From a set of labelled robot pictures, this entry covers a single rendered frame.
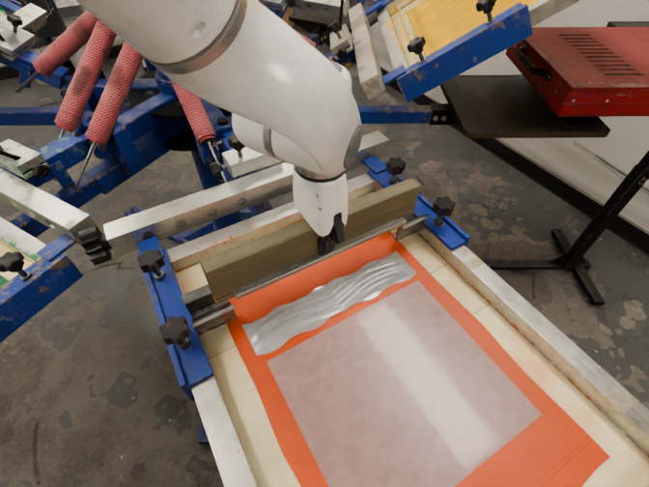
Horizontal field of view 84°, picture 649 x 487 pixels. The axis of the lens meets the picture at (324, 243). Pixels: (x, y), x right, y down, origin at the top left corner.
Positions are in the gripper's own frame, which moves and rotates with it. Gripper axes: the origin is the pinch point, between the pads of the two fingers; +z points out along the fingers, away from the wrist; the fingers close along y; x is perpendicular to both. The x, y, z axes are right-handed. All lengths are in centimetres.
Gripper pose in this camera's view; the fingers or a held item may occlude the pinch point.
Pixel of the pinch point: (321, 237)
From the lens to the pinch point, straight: 63.2
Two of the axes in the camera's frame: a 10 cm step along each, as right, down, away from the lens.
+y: 5.1, 6.4, -5.7
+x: 8.6, -3.7, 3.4
